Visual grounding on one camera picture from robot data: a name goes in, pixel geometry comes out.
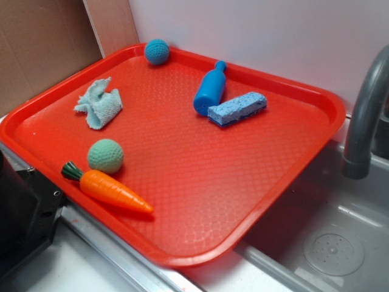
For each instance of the blue knitted ball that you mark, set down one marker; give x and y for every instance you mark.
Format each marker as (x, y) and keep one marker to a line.
(157, 51)

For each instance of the light blue cloth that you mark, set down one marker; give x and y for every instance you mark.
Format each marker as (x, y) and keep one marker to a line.
(99, 106)

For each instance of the blue plastic toy bottle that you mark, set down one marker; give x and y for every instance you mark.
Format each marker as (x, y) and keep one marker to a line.
(211, 89)

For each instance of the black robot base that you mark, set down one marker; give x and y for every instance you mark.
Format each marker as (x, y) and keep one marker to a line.
(30, 207)

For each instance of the brown cardboard panel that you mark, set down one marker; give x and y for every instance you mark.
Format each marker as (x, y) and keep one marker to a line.
(42, 43)

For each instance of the green knitted ball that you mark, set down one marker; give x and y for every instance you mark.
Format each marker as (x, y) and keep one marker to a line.
(105, 155)

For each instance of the grey faucet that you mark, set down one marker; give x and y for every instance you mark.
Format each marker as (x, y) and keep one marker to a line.
(368, 129)

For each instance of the orange toy carrot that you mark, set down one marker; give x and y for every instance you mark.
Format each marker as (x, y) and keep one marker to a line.
(106, 189)

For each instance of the grey toy sink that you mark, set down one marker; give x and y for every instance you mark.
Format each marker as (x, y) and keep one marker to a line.
(325, 233)

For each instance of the blue sponge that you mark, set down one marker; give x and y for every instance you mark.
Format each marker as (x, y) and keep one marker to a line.
(237, 109)

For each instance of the red plastic tray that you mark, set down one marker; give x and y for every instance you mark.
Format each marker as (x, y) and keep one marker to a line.
(208, 185)

